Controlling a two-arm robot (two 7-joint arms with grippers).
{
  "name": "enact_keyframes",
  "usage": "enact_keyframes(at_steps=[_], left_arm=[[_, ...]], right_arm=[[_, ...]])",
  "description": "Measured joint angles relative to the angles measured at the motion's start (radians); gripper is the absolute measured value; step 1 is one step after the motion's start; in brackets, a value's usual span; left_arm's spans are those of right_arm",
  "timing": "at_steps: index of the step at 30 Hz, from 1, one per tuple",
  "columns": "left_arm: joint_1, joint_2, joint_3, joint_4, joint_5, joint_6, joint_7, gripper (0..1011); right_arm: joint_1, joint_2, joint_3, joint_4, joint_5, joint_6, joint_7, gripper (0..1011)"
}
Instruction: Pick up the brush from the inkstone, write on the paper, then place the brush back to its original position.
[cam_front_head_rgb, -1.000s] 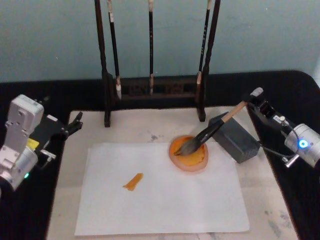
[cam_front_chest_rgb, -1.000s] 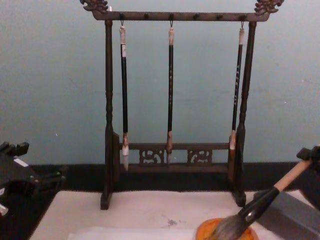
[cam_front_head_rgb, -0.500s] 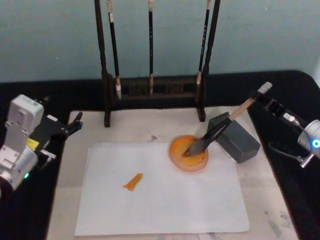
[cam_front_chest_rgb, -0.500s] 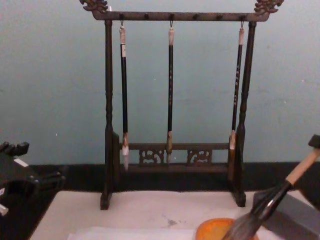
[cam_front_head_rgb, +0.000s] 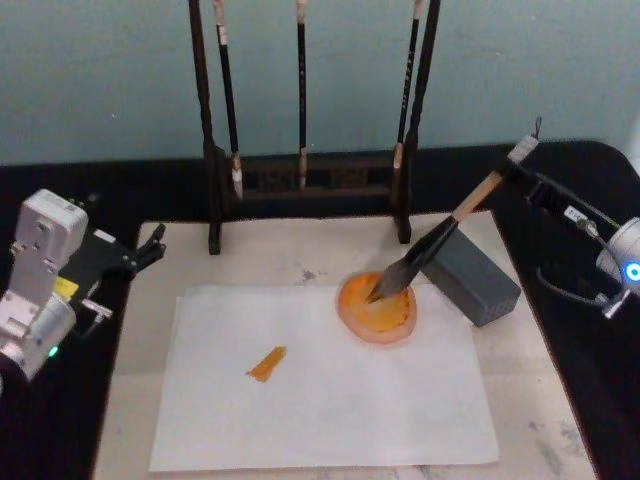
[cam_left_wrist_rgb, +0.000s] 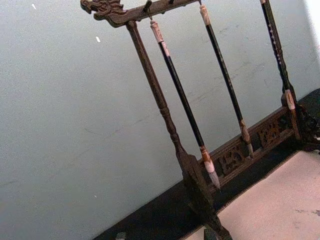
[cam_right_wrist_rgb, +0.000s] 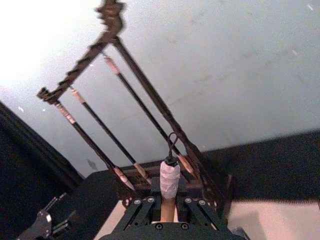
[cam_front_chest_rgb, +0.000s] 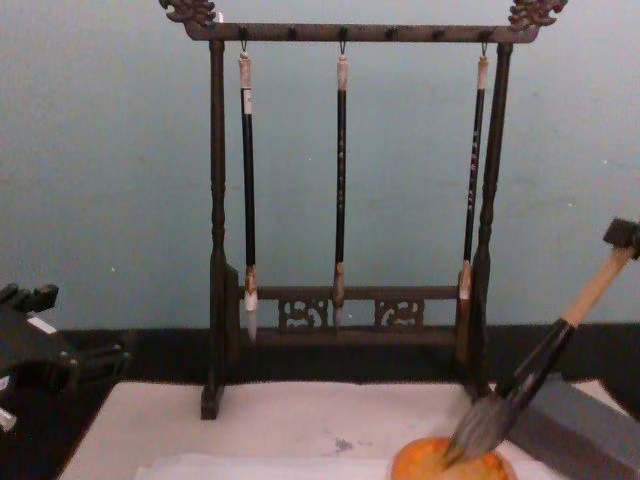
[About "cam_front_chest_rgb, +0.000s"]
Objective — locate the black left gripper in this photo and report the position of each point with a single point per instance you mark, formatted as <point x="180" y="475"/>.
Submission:
<point x="35" y="350"/>

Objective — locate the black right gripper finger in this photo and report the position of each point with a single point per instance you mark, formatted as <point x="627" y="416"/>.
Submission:
<point x="625" y="236"/>

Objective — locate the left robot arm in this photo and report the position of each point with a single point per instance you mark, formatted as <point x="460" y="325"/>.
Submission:
<point x="6" y="421"/>

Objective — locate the black table cloth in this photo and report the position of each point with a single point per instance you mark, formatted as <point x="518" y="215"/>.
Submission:
<point x="160" y="355"/>

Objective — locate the brown-tipped black hanging calligraphy brush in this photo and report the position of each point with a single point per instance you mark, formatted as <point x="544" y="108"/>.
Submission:
<point x="475" y="150"/>

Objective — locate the dark wooden brush rack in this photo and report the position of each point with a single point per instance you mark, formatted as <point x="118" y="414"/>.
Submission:
<point x="218" y="200"/>

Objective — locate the grey rectangular block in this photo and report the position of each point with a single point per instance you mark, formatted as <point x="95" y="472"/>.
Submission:
<point x="585" y="435"/>

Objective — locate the white felt mat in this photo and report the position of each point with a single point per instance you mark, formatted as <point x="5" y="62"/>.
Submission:
<point x="260" y="425"/>

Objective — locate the white paper sheet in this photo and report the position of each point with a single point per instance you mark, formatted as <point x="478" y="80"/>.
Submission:
<point x="260" y="469"/>

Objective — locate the thick black hanging calligraphy brush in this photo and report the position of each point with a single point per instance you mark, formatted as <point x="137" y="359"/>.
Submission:
<point x="248" y="175"/>

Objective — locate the slim black hanging calligraphy brush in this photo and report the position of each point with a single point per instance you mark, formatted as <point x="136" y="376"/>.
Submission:
<point x="341" y="175"/>

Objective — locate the round orange ink dish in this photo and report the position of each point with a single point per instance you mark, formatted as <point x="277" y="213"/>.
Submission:
<point x="425" y="462"/>

